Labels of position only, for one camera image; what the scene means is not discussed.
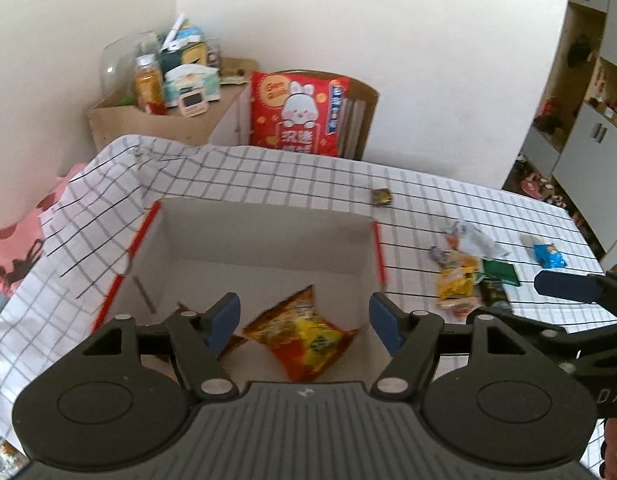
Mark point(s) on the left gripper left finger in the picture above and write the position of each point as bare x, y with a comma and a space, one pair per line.
197, 340

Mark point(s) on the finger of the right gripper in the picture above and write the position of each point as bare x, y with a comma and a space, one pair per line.
581, 288
530, 329

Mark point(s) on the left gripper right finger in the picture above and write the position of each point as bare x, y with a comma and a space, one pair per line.
411, 340

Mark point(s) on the black snack packet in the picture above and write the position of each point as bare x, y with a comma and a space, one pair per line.
494, 294

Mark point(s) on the dark green snack packet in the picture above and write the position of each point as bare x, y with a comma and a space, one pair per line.
502, 271

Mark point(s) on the yellow snack bag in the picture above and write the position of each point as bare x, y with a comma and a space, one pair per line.
457, 282

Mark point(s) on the white snack wrapper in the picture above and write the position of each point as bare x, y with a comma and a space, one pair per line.
466, 237

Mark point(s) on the person's right hand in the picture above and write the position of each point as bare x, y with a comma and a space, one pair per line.
609, 454

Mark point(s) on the blue snack packet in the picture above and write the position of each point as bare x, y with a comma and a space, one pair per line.
549, 257

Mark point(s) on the red white cardboard box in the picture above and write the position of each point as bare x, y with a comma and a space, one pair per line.
190, 253

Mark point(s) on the purple candy wrapper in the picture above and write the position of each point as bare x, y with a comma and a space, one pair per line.
442, 257

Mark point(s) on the checkered white tablecloth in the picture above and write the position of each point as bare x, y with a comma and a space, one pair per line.
83, 401

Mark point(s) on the red yellow chip bag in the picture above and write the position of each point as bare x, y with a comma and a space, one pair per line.
304, 343

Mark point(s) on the small brown gold candy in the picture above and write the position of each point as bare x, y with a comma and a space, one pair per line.
381, 197

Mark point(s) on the pink patterned cloth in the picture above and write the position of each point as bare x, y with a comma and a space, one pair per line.
21, 244

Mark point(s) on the low wooden side cabinet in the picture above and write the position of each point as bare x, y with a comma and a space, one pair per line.
227, 121

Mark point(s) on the pink digital timer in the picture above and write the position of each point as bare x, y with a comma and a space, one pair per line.
193, 103

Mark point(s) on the brown wooden chair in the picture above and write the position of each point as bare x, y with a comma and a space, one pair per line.
361, 101

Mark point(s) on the red rabbit cushion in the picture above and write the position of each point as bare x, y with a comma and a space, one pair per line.
297, 113

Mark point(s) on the tissue pack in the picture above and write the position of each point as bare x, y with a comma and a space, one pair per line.
188, 77

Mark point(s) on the orange juice bottle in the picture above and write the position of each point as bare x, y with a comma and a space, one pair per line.
148, 82

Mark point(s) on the clear glass bowl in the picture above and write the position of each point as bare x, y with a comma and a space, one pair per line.
118, 61

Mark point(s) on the yellow green storage tin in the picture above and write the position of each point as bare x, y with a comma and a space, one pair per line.
188, 47

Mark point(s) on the white wall cupboard unit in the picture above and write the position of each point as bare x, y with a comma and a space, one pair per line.
569, 155

